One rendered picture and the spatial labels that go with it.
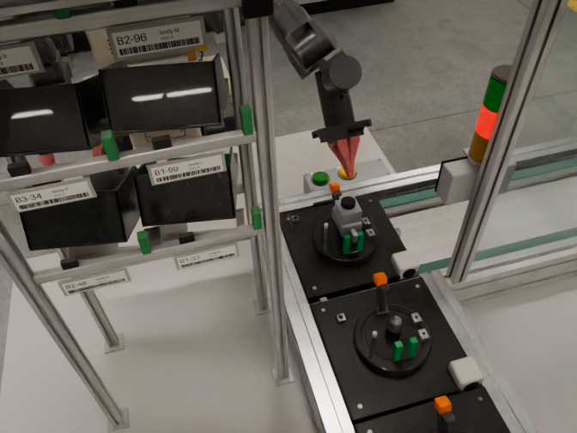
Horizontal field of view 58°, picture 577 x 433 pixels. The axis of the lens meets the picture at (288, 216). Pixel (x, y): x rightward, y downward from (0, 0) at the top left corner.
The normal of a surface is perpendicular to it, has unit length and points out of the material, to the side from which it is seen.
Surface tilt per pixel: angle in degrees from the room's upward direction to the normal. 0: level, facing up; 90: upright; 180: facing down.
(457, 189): 90
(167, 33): 90
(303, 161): 0
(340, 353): 0
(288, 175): 0
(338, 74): 49
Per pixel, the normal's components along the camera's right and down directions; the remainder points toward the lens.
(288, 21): 0.07, -0.05
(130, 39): 0.27, 0.69
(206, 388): -0.03, -0.69
